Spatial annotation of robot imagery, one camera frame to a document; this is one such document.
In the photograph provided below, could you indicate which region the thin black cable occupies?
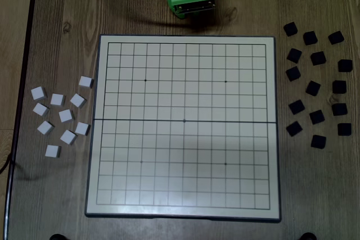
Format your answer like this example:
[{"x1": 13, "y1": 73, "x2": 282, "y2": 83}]
[{"x1": 0, "y1": 154, "x2": 15, "y2": 174}]

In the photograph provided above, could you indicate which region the black cube stone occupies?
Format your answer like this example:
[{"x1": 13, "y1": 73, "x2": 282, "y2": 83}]
[
  {"x1": 303, "y1": 30, "x2": 319, "y2": 46},
  {"x1": 286, "y1": 121, "x2": 304, "y2": 138},
  {"x1": 337, "y1": 58, "x2": 354, "y2": 73},
  {"x1": 282, "y1": 21, "x2": 299, "y2": 37},
  {"x1": 331, "y1": 102, "x2": 348, "y2": 116},
  {"x1": 332, "y1": 80, "x2": 348, "y2": 95},
  {"x1": 309, "y1": 109, "x2": 326, "y2": 125},
  {"x1": 285, "y1": 66, "x2": 302, "y2": 81},
  {"x1": 286, "y1": 48, "x2": 303, "y2": 64},
  {"x1": 305, "y1": 80, "x2": 322, "y2": 97},
  {"x1": 310, "y1": 51, "x2": 327, "y2": 66},
  {"x1": 288, "y1": 99, "x2": 306, "y2": 115},
  {"x1": 327, "y1": 30, "x2": 345, "y2": 46},
  {"x1": 310, "y1": 134, "x2": 327, "y2": 150},
  {"x1": 337, "y1": 123, "x2": 353, "y2": 137}
]

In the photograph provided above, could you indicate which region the white cube stone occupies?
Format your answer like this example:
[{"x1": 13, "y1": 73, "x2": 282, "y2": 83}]
[
  {"x1": 44, "y1": 144, "x2": 62, "y2": 159},
  {"x1": 30, "y1": 85, "x2": 48, "y2": 101},
  {"x1": 74, "y1": 121, "x2": 91, "y2": 136},
  {"x1": 58, "y1": 108, "x2": 75, "y2": 124},
  {"x1": 60, "y1": 129, "x2": 78, "y2": 146},
  {"x1": 69, "y1": 93, "x2": 87, "y2": 109},
  {"x1": 37, "y1": 120, "x2": 55, "y2": 135},
  {"x1": 50, "y1": 93, "x2": 66, "y2": 107},
  {"x1": 78, "y1": 75, "x2": 95, "y2": 89},
  {"x1": 32, "y1": 102, "x2": 50, "y2": 117}
]

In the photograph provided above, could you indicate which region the white grid go board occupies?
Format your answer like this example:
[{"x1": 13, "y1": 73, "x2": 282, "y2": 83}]
[{"x1": 84, "y1": 34, "x2": 282, "y2": 223}]

